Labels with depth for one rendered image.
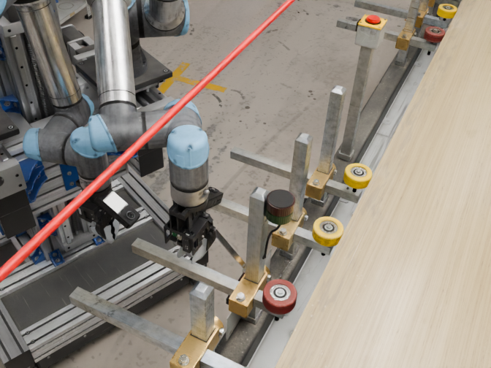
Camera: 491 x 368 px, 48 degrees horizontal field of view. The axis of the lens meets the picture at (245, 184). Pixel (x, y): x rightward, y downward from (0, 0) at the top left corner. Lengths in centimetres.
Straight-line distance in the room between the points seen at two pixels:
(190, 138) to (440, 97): 123
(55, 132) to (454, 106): 131
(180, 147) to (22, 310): 137
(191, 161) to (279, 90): 264
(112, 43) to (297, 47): 300
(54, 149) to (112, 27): 32
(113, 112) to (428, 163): 100
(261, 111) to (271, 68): 51
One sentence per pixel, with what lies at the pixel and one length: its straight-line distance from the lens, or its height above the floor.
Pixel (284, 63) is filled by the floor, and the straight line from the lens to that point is 391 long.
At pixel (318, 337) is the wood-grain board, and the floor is 90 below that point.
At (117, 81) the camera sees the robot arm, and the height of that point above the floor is 136.
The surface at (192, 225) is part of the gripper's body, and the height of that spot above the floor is 113.
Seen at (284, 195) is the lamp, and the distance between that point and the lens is 118.
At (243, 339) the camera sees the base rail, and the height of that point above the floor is 70.
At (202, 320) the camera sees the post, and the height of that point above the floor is 104.
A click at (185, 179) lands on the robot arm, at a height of 127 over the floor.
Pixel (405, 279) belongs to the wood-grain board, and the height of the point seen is 90.
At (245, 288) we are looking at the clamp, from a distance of 137.
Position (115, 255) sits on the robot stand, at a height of 21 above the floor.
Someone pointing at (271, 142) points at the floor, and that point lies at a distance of 318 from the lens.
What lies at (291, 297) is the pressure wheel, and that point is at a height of 91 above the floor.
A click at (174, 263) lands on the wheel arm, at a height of 86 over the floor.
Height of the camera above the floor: 197
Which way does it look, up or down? 43 degrees down
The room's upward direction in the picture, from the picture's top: 3 degrees clockwise
